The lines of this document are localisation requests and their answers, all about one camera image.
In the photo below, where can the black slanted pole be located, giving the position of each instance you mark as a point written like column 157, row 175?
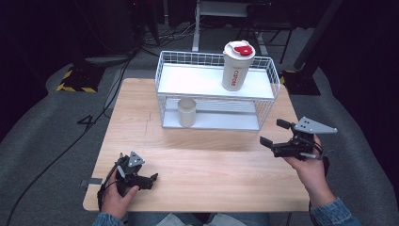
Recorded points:
column 316, row 34

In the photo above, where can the white metal stand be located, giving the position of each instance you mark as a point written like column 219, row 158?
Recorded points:
column 196, row 28

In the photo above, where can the yellow black striped base plate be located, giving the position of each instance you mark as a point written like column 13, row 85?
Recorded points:
column 299, row 83
column 80, row 80

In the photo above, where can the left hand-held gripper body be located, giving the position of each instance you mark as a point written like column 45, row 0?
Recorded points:
column 130, row 175

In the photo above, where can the grey tape strip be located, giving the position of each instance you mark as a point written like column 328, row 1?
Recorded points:
column 92, row 182

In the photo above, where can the cream tumbler with red lid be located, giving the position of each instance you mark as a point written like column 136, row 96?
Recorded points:
column 235, row 69

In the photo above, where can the black chair frame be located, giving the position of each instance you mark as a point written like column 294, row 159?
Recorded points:
column 269, row 19

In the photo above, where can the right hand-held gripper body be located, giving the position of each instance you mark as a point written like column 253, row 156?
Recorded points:
column 298, row 147

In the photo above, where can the person's left hand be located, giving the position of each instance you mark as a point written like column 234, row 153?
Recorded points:
column 114, row 202

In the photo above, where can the small cream cup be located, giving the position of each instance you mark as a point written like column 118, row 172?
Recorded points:
column 187, row 113

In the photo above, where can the person's right hand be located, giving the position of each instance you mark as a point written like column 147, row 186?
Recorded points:
column 312, row 179

